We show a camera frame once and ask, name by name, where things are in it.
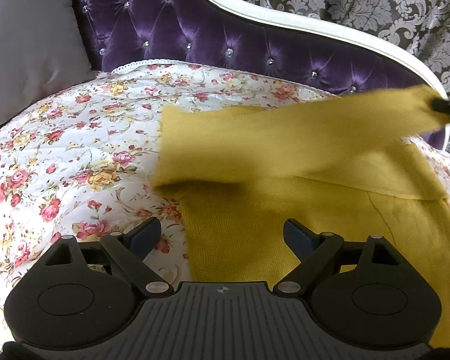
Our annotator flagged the floral quilted bedspread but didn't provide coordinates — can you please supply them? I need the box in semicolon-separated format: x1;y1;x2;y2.
0;62;450;349

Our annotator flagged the grey square pillow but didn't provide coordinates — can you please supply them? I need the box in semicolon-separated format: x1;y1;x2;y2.
0;0;95;127

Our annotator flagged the mustard yellow knit sweater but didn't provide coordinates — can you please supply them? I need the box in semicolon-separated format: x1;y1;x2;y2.
152;85;450;347

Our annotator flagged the purple tufted white-framed headboard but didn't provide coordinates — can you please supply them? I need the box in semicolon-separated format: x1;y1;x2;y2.
69;0;450;151

